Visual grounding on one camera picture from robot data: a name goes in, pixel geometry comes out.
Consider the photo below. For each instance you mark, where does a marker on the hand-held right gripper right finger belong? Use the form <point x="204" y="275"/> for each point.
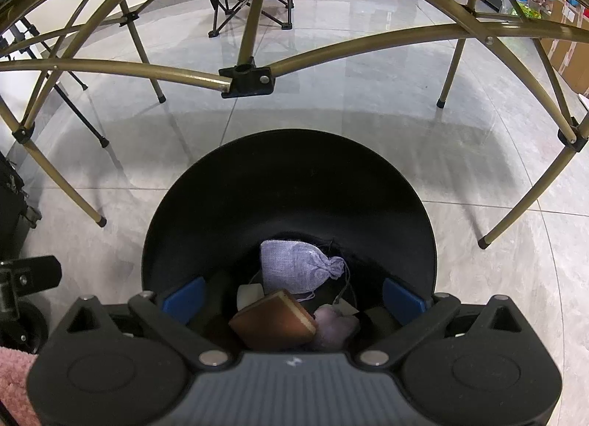
<point x="404" y="297"/>

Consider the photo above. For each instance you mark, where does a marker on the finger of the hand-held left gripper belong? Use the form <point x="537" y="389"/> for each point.
<point x="32" y="272"/>

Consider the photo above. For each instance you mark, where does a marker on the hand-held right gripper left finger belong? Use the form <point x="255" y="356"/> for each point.
<point x="184" y="299"/>

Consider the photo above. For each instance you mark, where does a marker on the white foam wedge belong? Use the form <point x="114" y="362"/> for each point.
<point x="251" y="295"/>

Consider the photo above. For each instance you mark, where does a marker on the lilac fluffy scrunchie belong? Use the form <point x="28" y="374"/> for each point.
<point x="333" y="325"/>

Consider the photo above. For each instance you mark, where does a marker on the brown box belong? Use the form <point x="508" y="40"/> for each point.
<point x="271" y="322"/>

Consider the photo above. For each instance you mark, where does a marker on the black round waste bin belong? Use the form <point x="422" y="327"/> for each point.
<point x="285" y="187"/>

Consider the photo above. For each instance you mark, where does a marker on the black suitcase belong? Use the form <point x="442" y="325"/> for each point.
<point x="11" y="205"/>

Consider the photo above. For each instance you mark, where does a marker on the person's pink fluffy clothing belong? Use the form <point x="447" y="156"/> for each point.
<point x="14" y="380"/>

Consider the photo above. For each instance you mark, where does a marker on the black tripod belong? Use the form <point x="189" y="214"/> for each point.
<point x="104" y="142"/>

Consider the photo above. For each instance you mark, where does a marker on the tan folding table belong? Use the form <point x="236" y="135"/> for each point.
<point x="246" y="79"/>

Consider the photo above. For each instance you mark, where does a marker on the stack of cardboard boxes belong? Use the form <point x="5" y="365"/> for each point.
<point x="568" y="39"/>

